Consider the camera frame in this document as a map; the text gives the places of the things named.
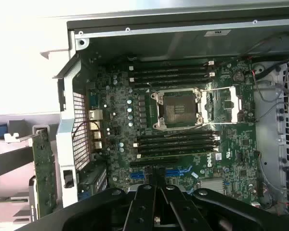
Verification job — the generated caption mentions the green motherboard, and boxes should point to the green motherboard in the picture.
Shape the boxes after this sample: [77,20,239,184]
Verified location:
[85,57,260,203]

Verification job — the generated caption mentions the open metal socket cover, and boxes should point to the open metal socket cover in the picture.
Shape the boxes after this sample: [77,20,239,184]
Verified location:
[199,86,243,125]

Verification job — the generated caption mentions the CPU socket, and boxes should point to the CPU socket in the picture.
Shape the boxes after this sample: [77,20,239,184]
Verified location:
[149,87,205,131]

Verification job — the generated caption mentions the open black PC case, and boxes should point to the open black PC case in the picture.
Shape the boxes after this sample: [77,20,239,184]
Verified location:
[39,6,289,231]

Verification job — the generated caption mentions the silver chipset heat sink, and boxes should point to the silver chipset heat sink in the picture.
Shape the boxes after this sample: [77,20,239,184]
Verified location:
[199,178,226,194]

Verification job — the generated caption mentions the blue expansion slot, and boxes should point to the blue expansion slot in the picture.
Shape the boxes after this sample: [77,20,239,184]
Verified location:
[129,169,192,180]

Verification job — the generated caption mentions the black expansion slot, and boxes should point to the black expansion slot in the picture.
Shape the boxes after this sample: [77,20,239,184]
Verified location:
[129,157,179,167]

